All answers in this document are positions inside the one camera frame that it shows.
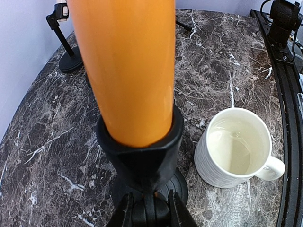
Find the pink toy microphone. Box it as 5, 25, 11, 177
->
54, 0, 69, 21

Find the black stand of purple microphone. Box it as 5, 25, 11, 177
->
85, 73, 91, 89

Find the black tripod microphone stand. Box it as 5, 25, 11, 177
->
176, 20, 193, 32

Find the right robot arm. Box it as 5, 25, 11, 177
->
260, 0, 303, 63

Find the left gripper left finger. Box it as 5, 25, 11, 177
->
107, 192, 134, 227

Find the orange toy microphone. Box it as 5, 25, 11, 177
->
67, 0, 175, 147

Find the white ceramic mug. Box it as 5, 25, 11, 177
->
194, 107, 285, 188

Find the black stand of pink microphone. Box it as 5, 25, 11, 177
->
46, 3, 83, 74

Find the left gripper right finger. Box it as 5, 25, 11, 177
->
168, 190, 198, 227

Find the black stand of orange microphone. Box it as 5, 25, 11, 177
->
96, 106, 188, 227

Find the black front rail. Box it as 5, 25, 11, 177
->
250, 10, 303, 227

